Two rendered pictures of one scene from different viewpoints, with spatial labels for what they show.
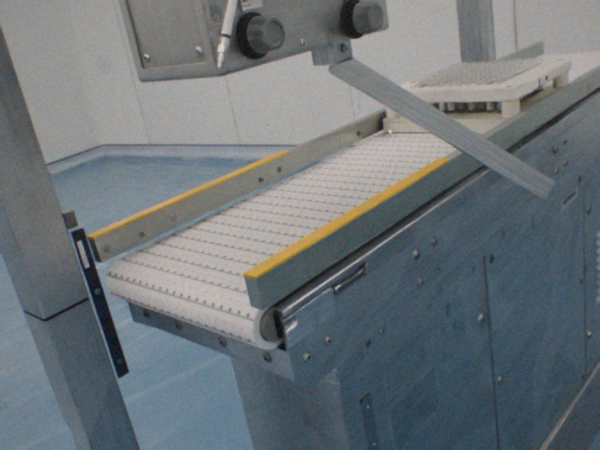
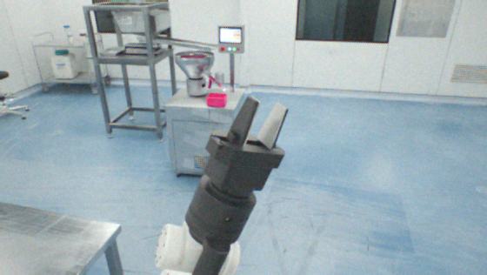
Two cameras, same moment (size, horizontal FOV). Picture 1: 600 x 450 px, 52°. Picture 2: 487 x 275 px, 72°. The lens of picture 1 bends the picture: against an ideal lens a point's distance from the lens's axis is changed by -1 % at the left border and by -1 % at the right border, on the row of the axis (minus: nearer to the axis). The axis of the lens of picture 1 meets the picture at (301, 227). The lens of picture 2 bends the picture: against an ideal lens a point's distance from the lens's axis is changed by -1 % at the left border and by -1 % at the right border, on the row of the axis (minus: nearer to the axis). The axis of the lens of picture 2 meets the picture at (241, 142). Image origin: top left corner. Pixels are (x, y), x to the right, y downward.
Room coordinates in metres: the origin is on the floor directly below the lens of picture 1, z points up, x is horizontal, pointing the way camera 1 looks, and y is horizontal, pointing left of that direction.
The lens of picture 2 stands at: (-0.04, 0.24, 1.79)
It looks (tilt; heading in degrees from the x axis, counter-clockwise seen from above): 27 degrees down; 59
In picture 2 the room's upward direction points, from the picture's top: straight up
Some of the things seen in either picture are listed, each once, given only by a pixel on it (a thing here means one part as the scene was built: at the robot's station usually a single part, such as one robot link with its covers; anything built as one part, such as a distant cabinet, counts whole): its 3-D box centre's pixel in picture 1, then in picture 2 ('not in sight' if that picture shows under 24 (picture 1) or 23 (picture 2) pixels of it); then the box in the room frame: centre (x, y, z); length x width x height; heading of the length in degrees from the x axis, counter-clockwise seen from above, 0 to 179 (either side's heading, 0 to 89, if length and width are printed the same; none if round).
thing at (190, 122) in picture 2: not in sight; (208, 133); (1.19, 2.98, 0.38); 0.63 x 0.57 x 0.76; 139
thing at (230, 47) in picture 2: not in sight; (231, 60); (1.45, 2.95, 1.07); 0.23 x 0.10 x 0.62; 139
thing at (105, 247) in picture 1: (402, 110); not in sight; (1.15, -0.23, 0.96); 1.32 x 0.02 x 0.03; 135
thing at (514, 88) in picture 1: (476, 80); not in sight; (1.08, -0.35, 1.00); 0.25 x 0.24 x 0.02; 45
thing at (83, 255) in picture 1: (101, 305); not in sight; (0.68, 0.25, 0.89); 0.02 x 0.01 x 0.20; 135
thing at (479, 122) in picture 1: (478, 108); not in sight; (1.08, -0.35, 0.95); 0.24 x 0.24 x 0.02; 45
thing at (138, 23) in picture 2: not in sight; (152, 77); (0.96, 3.88, 0.75); 1.43 x 1.06 x 1.50; 139
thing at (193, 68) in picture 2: not in sight; (202, 75); (1.19, 3.05, 0.95); 0.49 x 0.36 x 0.37; 139
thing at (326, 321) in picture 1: (474, 152); not in sight; (1.06, -0.33, 0.88); 1.30 x 0.29 x 0.10; 135
